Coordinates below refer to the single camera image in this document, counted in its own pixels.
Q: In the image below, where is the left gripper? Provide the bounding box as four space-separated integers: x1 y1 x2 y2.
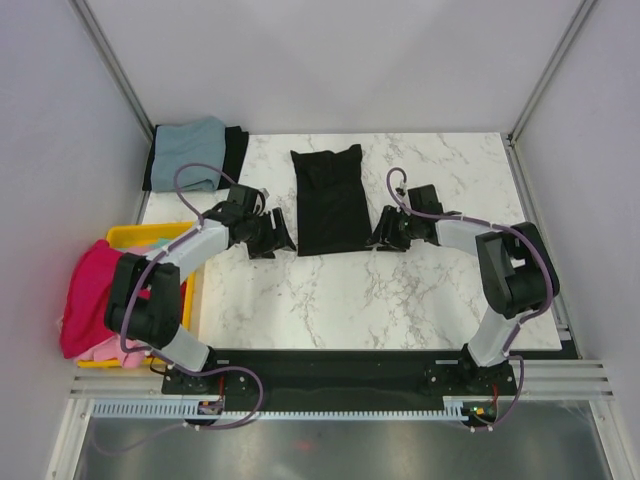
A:
243 208 296 261

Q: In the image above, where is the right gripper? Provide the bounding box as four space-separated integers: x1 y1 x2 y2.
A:
365 205 421 253

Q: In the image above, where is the black t-shirt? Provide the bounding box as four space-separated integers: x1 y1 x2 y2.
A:
290 144 372 257
142 125 249 192

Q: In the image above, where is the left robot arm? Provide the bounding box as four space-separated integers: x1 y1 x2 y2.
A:
104 202 296 395

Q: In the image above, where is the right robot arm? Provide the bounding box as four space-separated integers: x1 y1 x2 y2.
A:
366 206 559 394

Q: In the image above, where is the teal t-shirt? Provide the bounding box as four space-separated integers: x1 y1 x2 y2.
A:
149 238 176 252

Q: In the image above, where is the folded black t-shirt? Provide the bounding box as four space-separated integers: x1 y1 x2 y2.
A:
142 125 249 192

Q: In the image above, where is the folded light blue t-shirt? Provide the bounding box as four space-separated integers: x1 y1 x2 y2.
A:
149 117 226 192

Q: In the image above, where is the yellow plastic bin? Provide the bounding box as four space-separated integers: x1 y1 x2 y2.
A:
74 223 201 370

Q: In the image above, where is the magenta t-shirt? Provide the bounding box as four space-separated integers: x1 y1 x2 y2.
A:
59 239 123 359

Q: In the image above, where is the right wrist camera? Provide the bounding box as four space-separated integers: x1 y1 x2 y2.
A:
395 184 458 221

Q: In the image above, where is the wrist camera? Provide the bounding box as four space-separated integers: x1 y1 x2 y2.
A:
395 184 458 221
227 184 269 215

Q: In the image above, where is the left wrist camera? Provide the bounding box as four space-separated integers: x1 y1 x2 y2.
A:
227 184 269 215

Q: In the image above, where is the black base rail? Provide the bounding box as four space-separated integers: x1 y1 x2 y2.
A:
162 348 521 414

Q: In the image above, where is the white cable duct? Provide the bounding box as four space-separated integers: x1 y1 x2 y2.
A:
91 397 468 421

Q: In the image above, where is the right aluminium frame post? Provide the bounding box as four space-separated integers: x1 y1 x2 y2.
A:
503 0 599 148

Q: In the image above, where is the aluminium frame post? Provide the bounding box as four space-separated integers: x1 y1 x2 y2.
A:
69 0 153 140
503 0 599 148

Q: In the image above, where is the left aluminium frame post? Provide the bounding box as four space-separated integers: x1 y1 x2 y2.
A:
69 0 153 140

